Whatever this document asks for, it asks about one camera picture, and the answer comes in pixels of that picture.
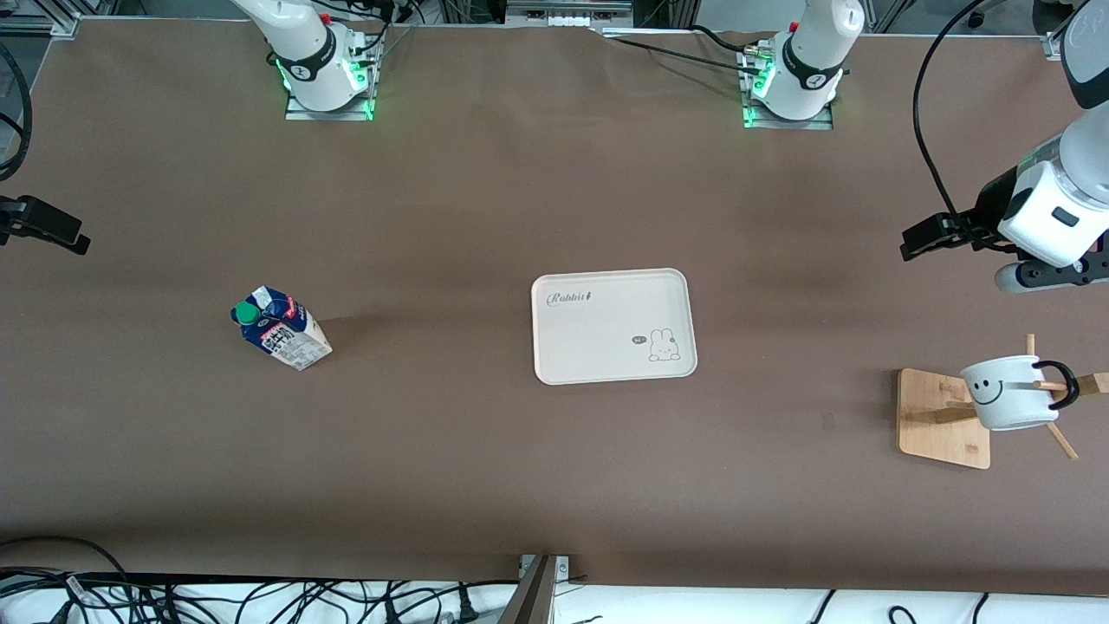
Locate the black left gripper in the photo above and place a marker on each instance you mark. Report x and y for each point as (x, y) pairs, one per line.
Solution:
(987, 208)

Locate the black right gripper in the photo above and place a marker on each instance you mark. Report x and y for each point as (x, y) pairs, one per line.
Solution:
(35, 220)

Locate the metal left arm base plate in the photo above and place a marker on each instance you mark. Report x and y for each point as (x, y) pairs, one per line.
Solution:
(788, 124)

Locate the metal frame bracket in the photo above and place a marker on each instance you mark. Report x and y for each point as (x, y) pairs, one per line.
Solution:
(539, 589)

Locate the white smiley face cup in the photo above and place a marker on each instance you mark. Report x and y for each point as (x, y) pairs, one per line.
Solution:
(1009, 394)

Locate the grey power strip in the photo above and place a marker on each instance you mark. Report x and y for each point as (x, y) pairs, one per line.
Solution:
(567, 10)

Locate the wooden mug stand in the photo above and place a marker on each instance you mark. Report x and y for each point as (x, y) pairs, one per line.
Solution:
(940, 425)

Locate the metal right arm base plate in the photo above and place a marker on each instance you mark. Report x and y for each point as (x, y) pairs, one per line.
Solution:
(329, 113)

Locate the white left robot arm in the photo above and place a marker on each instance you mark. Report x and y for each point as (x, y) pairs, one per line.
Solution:
(814, 52)

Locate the blue white milk carton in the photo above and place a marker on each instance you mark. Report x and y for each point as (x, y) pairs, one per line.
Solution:
(286, 334)

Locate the cream rabbit print tray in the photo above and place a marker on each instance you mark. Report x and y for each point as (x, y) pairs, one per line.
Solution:
(606, 334)

